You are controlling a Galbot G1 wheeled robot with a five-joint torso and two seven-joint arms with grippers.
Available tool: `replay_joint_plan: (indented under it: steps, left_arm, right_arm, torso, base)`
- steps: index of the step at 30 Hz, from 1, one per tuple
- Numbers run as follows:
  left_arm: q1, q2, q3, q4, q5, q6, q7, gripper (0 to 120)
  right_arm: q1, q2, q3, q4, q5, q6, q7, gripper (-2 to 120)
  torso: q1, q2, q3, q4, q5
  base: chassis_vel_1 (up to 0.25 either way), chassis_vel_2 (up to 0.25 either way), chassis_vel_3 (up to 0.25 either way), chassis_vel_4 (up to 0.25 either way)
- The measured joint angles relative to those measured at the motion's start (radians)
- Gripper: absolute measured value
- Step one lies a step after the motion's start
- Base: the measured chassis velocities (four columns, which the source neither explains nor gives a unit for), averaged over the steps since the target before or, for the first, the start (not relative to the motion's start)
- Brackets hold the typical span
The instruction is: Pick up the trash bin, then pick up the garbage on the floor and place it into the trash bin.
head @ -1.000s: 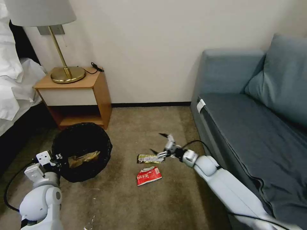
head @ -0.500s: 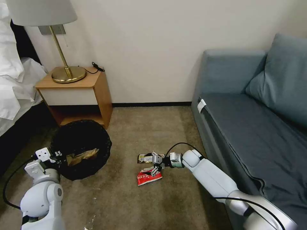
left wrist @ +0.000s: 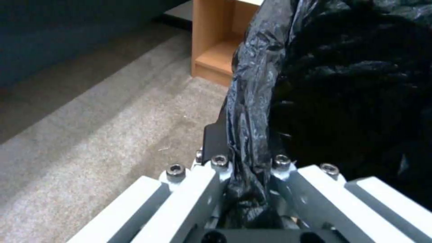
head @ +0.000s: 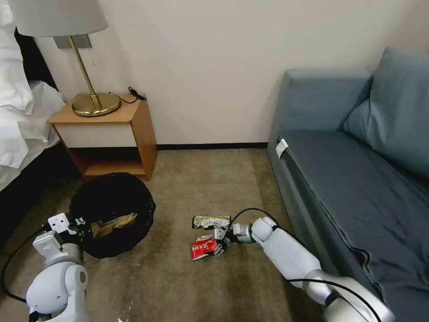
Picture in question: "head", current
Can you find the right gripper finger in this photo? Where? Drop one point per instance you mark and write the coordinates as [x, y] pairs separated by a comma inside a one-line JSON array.
[[218, 232], [220, 250]]

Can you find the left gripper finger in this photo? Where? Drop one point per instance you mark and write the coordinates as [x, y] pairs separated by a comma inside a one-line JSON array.
[[85, 232], [79, 221]]

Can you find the red snack wrapper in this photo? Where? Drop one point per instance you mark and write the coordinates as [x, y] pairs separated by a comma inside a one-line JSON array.
[[201, 250]]

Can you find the black bagged trash bin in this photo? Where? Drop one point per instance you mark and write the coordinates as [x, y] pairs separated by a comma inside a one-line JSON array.
[[110, 198]]

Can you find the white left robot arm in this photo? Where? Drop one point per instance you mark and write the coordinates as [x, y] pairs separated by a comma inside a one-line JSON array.
[[57, 281]]

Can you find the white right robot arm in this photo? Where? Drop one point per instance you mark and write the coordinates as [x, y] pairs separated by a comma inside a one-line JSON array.
[[285, 248]]

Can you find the crumpled brown paper garbage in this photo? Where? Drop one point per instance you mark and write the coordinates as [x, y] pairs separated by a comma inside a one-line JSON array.
[[114, 225]]

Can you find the black and green wrapper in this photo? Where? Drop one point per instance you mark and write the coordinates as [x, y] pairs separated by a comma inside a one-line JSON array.
[[210, 221]]

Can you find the black bed base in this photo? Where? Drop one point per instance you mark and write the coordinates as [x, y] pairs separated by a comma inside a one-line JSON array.
[[30, 201]]

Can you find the black baseboard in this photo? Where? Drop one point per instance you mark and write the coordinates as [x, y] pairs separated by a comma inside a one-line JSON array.
[[211, 146]]

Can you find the clear plastic scrap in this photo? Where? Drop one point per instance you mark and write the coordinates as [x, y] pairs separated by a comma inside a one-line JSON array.
[[125, 312]]

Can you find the wooden nightstand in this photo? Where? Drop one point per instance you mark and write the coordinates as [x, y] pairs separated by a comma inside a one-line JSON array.
[[100, 134]]

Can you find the white sofa tag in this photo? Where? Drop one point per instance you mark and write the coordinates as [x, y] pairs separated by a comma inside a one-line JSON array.
[[281, 147]]

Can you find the white bed duvet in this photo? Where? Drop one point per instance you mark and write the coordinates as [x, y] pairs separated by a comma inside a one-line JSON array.
[[23, 134]]

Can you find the blue-grey sofa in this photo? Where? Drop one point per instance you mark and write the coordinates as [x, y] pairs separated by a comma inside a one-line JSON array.
[[335, 188]]

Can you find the dark headboard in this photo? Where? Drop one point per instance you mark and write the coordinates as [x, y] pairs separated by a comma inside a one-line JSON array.
[[37, 63]]

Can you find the white pillow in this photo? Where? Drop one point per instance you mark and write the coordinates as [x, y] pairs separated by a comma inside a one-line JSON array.
[[11, 67]]

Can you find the brass lamp with white shade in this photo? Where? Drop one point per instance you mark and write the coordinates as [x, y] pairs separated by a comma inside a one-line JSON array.
[[57, 15]]

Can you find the blue-grey sofa cushion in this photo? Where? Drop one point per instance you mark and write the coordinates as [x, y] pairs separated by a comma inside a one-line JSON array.
[[399, 110]]

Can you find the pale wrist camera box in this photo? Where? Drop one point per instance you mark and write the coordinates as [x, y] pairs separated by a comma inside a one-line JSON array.
[[59, 223]]

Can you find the grey wall switch plate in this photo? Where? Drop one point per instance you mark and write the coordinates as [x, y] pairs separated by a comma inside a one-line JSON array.
[[80, 42]]

